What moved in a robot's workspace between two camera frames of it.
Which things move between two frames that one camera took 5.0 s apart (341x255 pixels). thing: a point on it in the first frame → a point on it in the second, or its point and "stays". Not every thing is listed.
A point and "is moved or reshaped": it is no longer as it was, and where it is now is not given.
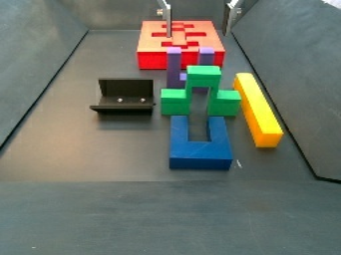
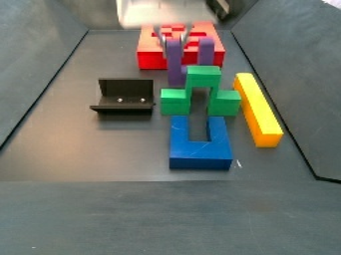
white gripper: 230,15 → 142,13
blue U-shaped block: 198,154 stays
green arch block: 223,101 stays
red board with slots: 190,35 stays
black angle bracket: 124,97 stays
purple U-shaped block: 176,75 is moved or reshaped
